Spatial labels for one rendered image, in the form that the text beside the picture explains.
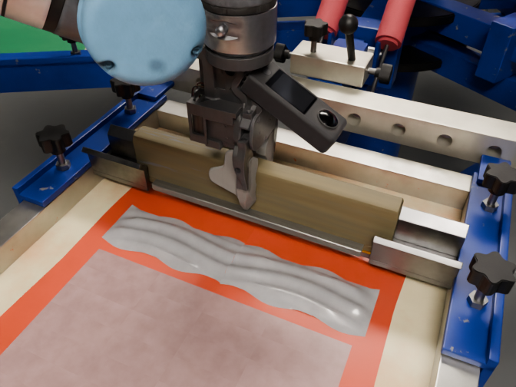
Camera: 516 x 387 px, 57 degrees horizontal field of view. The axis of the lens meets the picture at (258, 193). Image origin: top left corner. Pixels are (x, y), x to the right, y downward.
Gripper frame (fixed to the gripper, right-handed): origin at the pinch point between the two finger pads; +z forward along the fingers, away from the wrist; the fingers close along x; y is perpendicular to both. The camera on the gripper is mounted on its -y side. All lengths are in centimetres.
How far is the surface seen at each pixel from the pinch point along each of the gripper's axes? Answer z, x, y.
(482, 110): 101, -216, -39
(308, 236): 1.7, 2.9, -8.1
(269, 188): -2.9, 1.5, -2.3
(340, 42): -3.2, -41.5, 1.9
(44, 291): 5.6, 20.9, 18.6
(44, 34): 5, -36, 71
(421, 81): 101, -236, -2
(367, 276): 5.5, 2.8, -16.1
